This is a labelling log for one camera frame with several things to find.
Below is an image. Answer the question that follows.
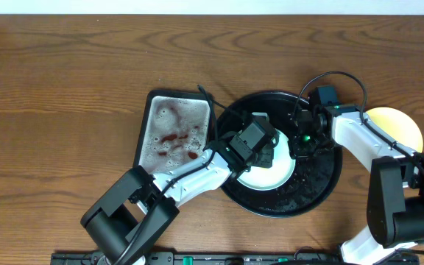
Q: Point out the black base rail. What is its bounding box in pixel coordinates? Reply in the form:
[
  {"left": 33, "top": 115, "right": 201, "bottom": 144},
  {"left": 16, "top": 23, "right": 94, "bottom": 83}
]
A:
[{"left": 49, "top": 246, "right": 419, "bottom": 265}]

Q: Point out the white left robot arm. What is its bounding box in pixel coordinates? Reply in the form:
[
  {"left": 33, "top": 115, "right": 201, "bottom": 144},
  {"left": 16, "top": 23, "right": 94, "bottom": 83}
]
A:
[{"left": 80, "top": 116, "right": 278, "bottom": 264}]

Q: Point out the mint green plate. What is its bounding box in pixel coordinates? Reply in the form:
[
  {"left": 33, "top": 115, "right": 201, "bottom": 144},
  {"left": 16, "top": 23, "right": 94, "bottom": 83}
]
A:
[{"left": 238, "top": 130, "right": 296, "bottom": 191}]

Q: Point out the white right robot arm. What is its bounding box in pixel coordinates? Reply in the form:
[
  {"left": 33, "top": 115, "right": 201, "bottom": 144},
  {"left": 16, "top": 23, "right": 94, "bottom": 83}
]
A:
[{"left": 289, "top": 105, "right": 424, "bottom": 264}]

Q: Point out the yellow plate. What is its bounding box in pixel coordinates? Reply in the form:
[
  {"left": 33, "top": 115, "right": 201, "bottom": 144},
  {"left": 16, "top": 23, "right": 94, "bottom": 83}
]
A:
[{"left": 367, "top": 107, "right": 423, "bottom": 152}]

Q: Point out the round black tray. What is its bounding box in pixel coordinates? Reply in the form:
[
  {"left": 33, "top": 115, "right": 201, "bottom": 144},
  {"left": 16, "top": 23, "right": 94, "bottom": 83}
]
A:
[{"left": 222, "top": 91, "right": 342, "bottom": 217}]

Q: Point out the black rectangular soapy water tray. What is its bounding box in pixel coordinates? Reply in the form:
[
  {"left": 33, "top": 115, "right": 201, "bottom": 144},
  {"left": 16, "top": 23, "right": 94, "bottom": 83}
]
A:
[{"left": 133, "top": 89, "right": 211, "bottom": 174}]

